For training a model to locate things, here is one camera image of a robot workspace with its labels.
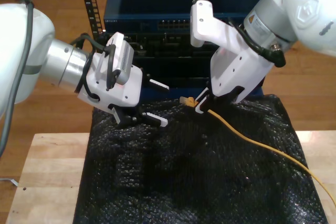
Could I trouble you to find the yellow network cable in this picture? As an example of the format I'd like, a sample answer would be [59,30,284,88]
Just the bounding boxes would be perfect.
[180,96,336,208]

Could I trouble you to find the blue rack base panel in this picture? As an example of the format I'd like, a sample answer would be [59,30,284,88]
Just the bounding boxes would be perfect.
[141,86,265,101]

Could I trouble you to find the black rack shelf tray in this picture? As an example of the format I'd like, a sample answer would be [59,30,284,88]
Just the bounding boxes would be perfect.
[131,56,265,90]

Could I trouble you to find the black rack server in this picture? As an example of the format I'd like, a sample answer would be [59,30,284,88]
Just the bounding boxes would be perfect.
[103,31,221,58]

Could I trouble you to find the black textured mat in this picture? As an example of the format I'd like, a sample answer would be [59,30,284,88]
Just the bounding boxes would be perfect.
[72,94,329,224]

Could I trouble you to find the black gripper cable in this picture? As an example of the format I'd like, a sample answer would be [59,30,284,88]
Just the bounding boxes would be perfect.
[228,19,287,69]
[75,56,102,103]

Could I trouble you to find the black perforated rack post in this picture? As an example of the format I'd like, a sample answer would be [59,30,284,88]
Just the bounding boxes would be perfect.
[77,0,106,41]

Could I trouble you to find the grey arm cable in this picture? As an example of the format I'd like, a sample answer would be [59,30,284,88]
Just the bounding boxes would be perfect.
[0,0,35,158]

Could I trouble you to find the grey flat ribbon cable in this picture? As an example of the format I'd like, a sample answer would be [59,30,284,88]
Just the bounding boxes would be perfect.
[0,177,19,187]

